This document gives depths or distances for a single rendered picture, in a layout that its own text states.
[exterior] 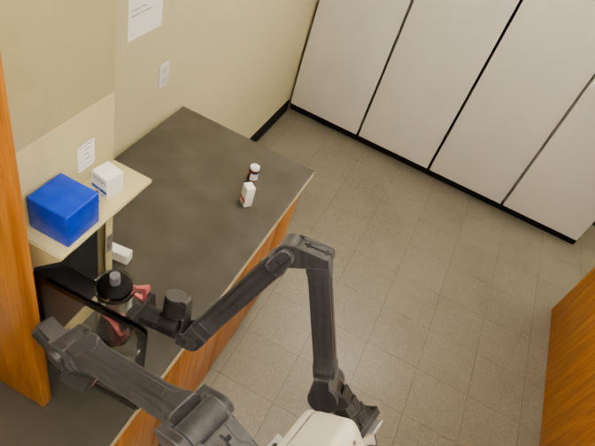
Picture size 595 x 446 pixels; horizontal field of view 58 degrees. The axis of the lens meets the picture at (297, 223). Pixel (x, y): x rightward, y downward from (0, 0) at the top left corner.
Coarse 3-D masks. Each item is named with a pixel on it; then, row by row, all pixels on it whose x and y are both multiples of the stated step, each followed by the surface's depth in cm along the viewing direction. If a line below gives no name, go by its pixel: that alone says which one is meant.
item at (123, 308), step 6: (108, 270) 145; (114, 270) 145; (120, 270) 146; (132, 276) 145; (96, 282) 141; (96, 288) 140; (132, 288) 142; (96, 294) 139; (132, 294) 141; (108, 300) 138; (114, 300) 139; (120, 300) 139; (132, 300) 147; (108, 306) 141; (114, 306) 141; (120, 306) 142; (126, 306) 144; (120, 312) 144; (126, 312) 146
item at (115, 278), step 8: (112, 272) 139; (120, 272) 144; (104, 280) 141; (112, 280) 138; (120, 280) 142; (128, 280) 142; (104, 288) 139; (112, 288) 140; (120, 288) 140; (128, 288) 141; (104, 296) 139; (112, 296) 139; (120, 296) 140
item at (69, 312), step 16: (48, 288) 122; (64, 288) 120; (48, 304) 127; (64, 304) 124; (80, 304) 121; (96, 304) 119; (64, 320) 129; (80, 320) 126; (96, 320) 123; (112, 320) 120; (128, 320) 119; (112, 336) 125; (128, 336) 122; (144, 336) 119; (128, 352) 126; (144, 352) 124; (96, 384) 145; (128, 400) 143
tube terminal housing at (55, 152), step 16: (112, 96) 122; (80, 112) 114; (96, 112) 119; (112, 112) 125; (64, 128) 111; (80, 128) 116; (96, 128) 122; (112, 128) 128; (32, 144) 104; (48, 144) 108; (64, 144) 113; (80, 144) 119; (96, 144) 125; (112, 144) 132; (32, 160) 106; (48, 160) 111; (64, 160) 116; (96, 160) 128; (112, 160) 135; (32, 176) 109; (48, 176) 114; (80, 176) 125; (32, 192) 111
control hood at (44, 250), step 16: (128, 176) 132; (144, 176) 134; (128, 192) 129; (112, 208) 124; (96, 224) 120; (32, 240) 112; (48, 240) 113; (80, 240) 116; (32, 256) 115; (48, 256) 112; (64, 256) 112
